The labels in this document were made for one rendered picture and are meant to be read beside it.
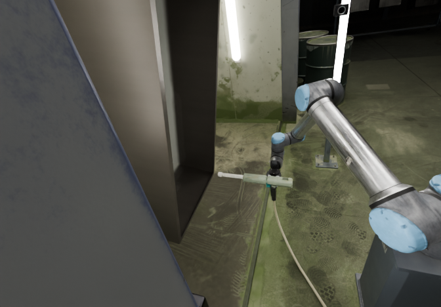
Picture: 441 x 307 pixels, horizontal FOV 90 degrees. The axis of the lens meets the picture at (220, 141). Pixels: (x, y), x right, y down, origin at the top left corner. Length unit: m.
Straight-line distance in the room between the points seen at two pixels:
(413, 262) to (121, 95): 1.19
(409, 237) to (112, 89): 1.04
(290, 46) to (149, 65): 2.25
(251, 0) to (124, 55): 2.20
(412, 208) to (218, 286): 1.16
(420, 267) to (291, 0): 2.39
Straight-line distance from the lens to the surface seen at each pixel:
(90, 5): 0.80
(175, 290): 0.19
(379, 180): 0.95
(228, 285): 1.65
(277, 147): 1.60
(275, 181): 1.42
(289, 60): 2.86
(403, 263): 1.12
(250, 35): 2.86
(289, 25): 2.79
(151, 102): 0.78
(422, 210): 0.94
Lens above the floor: 1.53
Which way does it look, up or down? 32 degrees down
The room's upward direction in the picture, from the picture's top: 11 degrees counter-clockwise
